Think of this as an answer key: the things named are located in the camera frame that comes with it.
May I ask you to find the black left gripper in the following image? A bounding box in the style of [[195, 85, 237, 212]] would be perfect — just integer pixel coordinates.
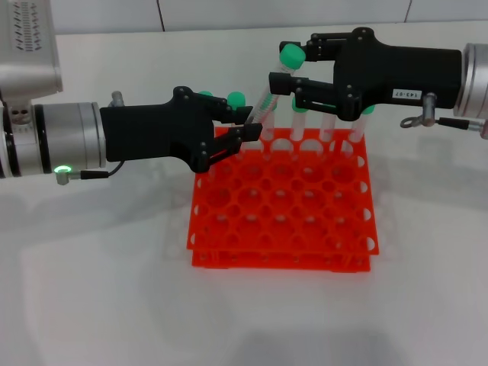
[[99, 86, 264, 172]]

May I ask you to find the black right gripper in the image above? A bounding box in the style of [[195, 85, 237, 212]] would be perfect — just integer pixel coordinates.
[[268, 26, 464, 123]]

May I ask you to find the orange test tube rack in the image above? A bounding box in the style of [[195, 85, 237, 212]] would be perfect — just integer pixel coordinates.
[[186, 127, 381, 274]]

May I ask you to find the metal left wrist connector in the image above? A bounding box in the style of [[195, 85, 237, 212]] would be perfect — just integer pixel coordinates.
[[109, 89, 126, 111]]

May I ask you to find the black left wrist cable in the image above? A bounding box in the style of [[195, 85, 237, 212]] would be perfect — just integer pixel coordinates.
[[55, 159, 124, 187]]

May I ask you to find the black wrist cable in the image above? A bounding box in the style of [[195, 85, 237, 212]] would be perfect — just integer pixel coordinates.
[[55, 159, 124, 187], [437, 116, 488, 141]]

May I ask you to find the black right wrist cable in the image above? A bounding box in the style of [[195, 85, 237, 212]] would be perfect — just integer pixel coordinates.
[[437, 116, 488, 141]]

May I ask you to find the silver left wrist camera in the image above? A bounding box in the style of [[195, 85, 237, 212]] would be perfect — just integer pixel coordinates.
[[0, 0, 65, 104]]

